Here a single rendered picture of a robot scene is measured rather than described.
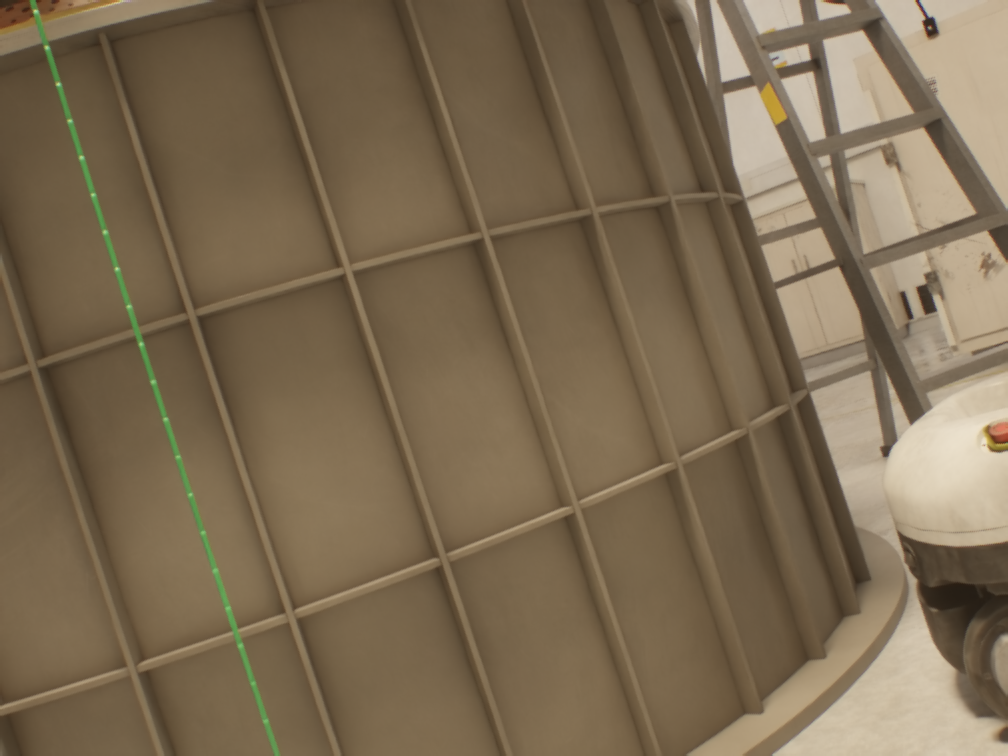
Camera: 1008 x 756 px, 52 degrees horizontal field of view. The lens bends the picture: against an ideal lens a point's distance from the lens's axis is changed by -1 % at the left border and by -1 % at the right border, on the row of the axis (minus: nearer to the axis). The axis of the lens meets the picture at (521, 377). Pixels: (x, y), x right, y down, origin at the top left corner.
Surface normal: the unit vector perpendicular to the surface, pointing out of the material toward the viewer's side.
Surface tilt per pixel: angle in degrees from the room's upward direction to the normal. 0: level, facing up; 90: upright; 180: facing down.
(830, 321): 90
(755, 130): 90
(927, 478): 56
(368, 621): 90
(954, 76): 90
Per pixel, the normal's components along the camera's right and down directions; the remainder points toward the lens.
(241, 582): 0.14, -0.06
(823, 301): -0.48, 0.15
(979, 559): -0.81, 0.24
